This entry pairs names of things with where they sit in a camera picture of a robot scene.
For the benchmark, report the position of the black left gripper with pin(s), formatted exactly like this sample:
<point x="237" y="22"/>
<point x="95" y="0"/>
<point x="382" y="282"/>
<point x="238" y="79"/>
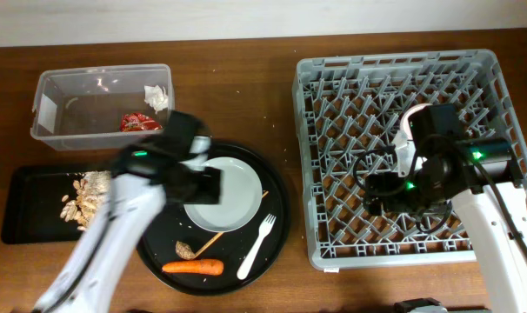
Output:
<point x="216" y="197"/>

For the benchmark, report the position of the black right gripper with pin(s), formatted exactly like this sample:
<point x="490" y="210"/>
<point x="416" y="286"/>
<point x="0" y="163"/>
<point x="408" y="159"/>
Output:
<point x="390" y="203"/>

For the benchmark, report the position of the grey plate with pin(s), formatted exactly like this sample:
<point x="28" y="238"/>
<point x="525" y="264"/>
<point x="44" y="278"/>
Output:
<point x="241" y="196"/>

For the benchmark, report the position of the walnut shell piece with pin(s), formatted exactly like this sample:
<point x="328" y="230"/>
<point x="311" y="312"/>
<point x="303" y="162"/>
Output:
<point x="184" y="251"/>

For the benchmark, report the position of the red snack wrapper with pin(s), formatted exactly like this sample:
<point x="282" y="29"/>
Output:
<point x="138" y="122"/>

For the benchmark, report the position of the wooden chopstick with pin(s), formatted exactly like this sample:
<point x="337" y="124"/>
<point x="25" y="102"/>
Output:
<point x="216" y="237"/>

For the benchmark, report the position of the orange carrot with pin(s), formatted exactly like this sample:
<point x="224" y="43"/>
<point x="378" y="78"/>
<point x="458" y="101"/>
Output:
<point x="211" y="267"/>

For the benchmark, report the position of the white plastic fork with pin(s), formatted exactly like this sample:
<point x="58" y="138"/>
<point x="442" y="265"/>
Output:
<point x="263" y="231"/>

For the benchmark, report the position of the white tissue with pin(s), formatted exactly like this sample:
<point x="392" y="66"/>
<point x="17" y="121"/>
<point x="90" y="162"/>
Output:
<point x="156" y="97"/>

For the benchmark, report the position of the pink saucer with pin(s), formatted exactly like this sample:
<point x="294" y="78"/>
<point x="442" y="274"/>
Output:
<point x="405" y="120"/>

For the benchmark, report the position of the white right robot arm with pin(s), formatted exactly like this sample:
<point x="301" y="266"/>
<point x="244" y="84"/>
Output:
<point x="480" y="181"/>

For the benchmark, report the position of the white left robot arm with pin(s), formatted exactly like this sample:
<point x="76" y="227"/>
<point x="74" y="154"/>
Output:
<point x="145" y="177"/>

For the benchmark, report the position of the grey dishwasher rack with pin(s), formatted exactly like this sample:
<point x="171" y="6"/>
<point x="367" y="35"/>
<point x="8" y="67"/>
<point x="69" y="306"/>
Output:
<point x="347" y="109"/>

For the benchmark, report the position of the clear plastic waste bin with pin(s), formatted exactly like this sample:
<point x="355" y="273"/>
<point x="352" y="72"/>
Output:
<point x="82" y="108"/>

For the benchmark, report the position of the round black serving tray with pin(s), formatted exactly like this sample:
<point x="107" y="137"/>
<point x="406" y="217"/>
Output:
<point x="157" y="246"/>

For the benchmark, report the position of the pile of white rice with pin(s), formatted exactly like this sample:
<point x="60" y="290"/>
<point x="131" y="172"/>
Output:
<point x="96" y="186"/>

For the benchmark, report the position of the peanut shell scraps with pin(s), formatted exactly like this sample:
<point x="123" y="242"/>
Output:
<point x="84" y="207"/>

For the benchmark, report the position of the black rectangular tray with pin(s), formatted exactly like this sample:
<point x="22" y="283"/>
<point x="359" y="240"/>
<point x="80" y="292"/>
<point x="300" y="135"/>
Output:
<point x="34" y="203"/>

